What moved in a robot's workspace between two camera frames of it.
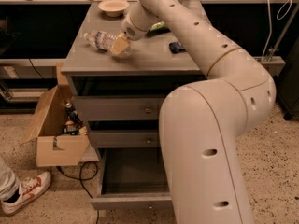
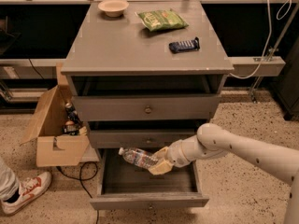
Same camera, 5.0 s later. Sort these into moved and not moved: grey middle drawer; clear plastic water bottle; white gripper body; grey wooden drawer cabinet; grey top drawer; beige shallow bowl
Moved: clear plastic water bottle; white gripper body
Not moved: grey top drawer; beige shallow bowl; grey middle drawer; grey wooden drawer cabinet
